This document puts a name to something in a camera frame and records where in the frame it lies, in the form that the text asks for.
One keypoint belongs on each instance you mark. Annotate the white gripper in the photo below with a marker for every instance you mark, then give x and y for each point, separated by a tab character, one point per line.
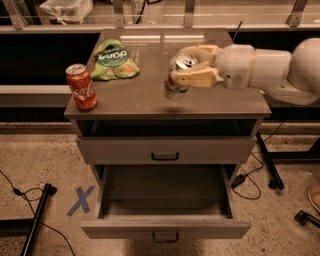
236	65

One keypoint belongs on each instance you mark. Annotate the green 7up can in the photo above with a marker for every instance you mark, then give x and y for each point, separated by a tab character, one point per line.
176	85

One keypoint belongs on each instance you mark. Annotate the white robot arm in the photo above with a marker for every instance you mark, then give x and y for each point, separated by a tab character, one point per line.
291	77

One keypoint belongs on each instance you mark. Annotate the grey drawer cabinet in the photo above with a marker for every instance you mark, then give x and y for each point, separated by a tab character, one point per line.
138	107

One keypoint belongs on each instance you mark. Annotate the red Coca-Cola can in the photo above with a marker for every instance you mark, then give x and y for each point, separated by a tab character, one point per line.
81	86

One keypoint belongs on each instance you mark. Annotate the open grey lower drawer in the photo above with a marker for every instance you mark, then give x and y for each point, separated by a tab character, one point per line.
165	204

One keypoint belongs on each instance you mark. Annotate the green chip bag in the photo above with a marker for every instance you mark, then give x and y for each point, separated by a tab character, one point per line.
112	61

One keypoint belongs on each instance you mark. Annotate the black stand leg right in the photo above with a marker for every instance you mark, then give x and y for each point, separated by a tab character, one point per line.
275	179

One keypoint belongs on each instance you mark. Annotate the black stand leg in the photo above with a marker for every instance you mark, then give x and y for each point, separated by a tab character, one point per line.
275	179
48	190

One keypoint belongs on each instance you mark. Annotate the clear plastic bag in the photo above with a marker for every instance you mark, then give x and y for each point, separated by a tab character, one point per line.
68	11

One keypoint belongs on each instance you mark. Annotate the shoe at right edge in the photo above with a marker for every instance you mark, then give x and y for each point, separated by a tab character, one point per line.
314	196

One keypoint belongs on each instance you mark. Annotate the black caster leg right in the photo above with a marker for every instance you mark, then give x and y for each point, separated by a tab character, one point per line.
303	218

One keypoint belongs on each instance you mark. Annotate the blue tape X mark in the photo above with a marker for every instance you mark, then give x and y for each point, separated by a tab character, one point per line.
82	200

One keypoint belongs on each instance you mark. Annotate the black stand leg left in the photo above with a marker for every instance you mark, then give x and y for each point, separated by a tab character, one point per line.
48	190

